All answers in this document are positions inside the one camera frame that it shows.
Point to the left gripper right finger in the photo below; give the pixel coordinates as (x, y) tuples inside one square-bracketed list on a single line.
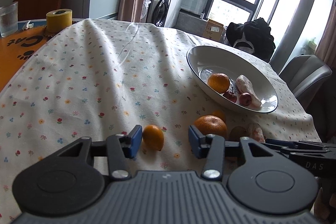
[(210, 147)]

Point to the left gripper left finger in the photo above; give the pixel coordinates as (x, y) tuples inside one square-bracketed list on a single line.
[(120, 147)]

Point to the small orange kumquat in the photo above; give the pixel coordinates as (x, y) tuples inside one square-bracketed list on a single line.
[(153, 137)]

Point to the red cherry fruit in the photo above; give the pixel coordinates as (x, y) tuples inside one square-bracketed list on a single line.
[(245, 99)]

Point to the large orange mandarin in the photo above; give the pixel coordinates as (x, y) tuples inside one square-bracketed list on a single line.
[(219, 82)]

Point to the white kitchen cabinet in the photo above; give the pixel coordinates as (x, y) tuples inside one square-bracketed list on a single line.
[(173, 12)]

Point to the floral white tablecloth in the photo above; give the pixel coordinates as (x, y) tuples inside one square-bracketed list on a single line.
[(98, 78)]

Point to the white ceramic bowl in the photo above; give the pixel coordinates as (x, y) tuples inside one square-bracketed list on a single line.
[(205, 61)]

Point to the grey leather chair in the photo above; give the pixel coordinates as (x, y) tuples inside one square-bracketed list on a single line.
[(304, 75)]

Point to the right side curtain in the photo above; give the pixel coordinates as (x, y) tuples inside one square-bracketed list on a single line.
[(326, 49)]

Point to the cardboard box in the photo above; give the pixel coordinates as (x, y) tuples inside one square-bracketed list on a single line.
[(213, 30)]

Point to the black clothes pile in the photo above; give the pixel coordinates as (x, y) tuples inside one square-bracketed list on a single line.
[(252, 37)]

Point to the yellow tape roll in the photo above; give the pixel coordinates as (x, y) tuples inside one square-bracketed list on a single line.
[(58, 20)]

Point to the orange cat table mat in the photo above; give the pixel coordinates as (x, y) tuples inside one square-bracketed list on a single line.
[(17, 48)]

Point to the silver washing machine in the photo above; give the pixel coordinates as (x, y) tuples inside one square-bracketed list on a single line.
[(157, 12)]

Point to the clear glass cup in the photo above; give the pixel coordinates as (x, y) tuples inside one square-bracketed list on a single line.
[(9, 19)]

